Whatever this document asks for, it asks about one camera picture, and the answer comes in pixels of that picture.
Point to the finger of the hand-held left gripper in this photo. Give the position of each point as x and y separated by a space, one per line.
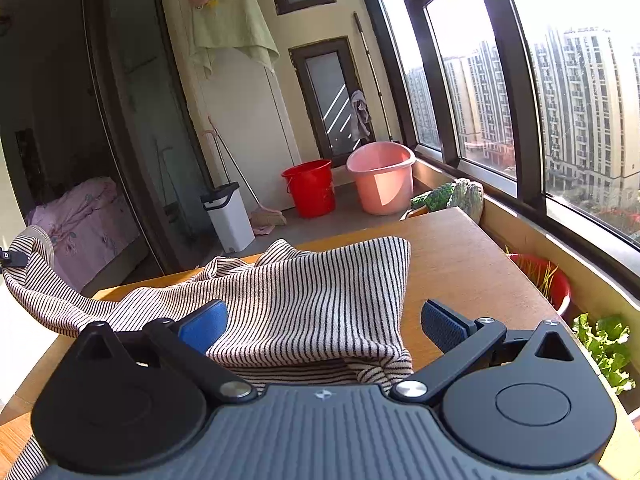
12 258

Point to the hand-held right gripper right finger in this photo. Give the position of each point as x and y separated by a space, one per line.
442 329

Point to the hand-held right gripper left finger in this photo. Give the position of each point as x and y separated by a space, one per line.
202 329

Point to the black white striped shirt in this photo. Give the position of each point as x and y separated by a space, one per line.
300 300

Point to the beige straw hat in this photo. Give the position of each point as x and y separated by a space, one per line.
42 240

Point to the pink bed cover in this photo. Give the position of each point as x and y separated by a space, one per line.
85 220

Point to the white trash bin black lid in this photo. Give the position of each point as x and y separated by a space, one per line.
231 220

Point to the red planter basin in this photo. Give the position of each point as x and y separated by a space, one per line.
560 290

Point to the pink broom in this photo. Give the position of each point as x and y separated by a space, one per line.
267 219

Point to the green knitted cushion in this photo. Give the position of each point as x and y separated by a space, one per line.
450 195

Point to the pink plastic tub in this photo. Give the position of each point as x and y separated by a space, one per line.
382 185

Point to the leafy green plant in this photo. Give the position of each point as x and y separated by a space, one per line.
605 350

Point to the red plastic bucket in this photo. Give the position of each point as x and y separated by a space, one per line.
310 190

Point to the dark framed glass door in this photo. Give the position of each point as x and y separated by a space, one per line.
145 110

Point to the grey hanging rag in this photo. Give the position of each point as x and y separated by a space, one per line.
360 115

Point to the long mop pole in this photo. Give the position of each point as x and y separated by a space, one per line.
372 70

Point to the green hanging towel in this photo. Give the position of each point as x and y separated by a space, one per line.
235 20

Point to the large balcony window frame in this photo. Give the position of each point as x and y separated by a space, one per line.
515 85

